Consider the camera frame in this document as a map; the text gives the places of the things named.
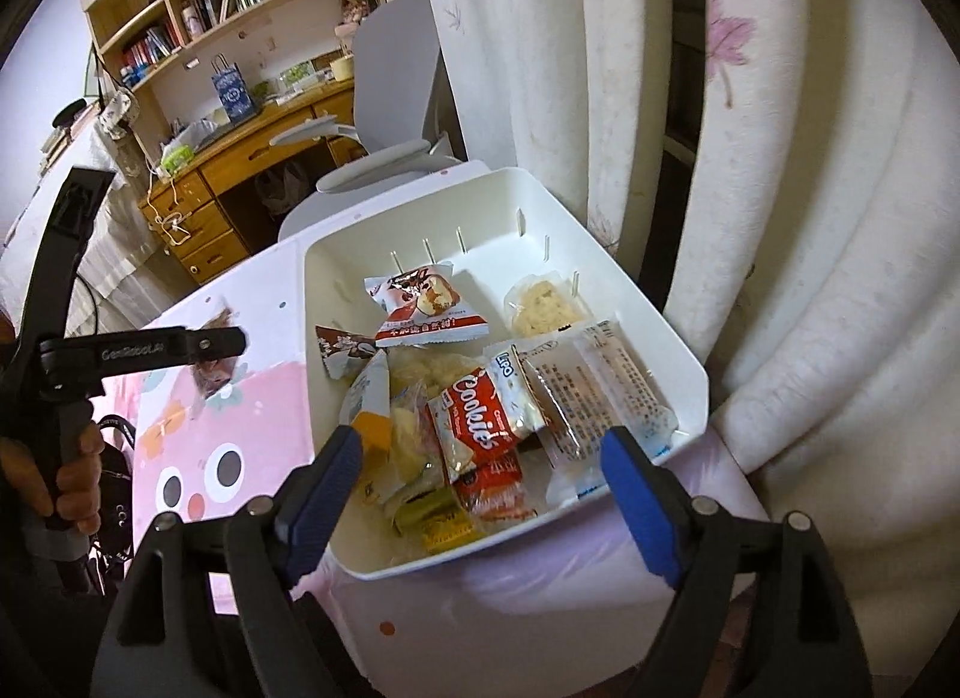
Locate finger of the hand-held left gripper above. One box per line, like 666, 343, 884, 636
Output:
178, 325, 248, 366

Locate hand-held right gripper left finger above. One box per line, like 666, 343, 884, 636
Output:
94, 424, 365, 698

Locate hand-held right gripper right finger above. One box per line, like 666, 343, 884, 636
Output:
600, 426, 875, 698

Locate clear packet brown nut brittle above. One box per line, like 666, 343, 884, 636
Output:
191, 304, 248, 399

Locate small white sachet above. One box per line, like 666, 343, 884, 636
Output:
544, 454, 610, 511

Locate orange yellow snack packet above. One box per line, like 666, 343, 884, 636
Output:
339, 351, 392, 453

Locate clear packet yellow puffed snacks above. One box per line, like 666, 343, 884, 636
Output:
367, 347, 458, 504

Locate blueberry print snack packet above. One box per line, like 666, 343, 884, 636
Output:
574, 320, 680, 463

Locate clear packet yellow bars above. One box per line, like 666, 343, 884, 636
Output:
416, 507, 487, 556

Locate small brown white snack packet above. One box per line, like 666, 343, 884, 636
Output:
315, 325, 380, 378

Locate clear steamed cake packet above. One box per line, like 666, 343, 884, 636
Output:
520, 338, 605, 470

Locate dark block red wrapper packet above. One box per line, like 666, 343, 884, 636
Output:
452, 449, 539, 523

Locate red white cookie packet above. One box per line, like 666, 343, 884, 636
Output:
426, 357, 545, 493

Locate silver red cake print packet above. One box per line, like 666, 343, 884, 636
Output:
365, 260, 492, 348

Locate clear packet pale round cake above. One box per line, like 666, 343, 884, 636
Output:
501, 270, 593, 339

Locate white plastic bin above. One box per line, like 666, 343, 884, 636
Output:
304, 167, 710, 583

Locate person's left hand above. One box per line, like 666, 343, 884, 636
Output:
0, 419, 106, 532

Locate dark plastic bag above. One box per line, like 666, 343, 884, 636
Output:
255, 164, 312, 215

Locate wooden desk with drawers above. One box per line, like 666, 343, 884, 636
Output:
135, 79, 361, 286

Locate clear plastic bag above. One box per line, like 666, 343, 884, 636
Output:
165, 119, 226, 159

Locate floral cloth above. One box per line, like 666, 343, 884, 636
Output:
97, 86, 143, 140

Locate blue paper bag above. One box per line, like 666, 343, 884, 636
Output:
210, 53, 263, 125

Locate row of books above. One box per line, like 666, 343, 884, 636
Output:
180, 0, 271, 31
120, 23, 185, 69

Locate grey office chair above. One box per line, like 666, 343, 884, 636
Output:
268, 0, 470, 241

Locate white leaf print curtain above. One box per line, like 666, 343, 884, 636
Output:
412, 0, 960, 676

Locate small doll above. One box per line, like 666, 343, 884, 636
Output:
334, 0, 376, 39

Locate white cord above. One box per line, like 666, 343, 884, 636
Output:
142, 169, 196, 249

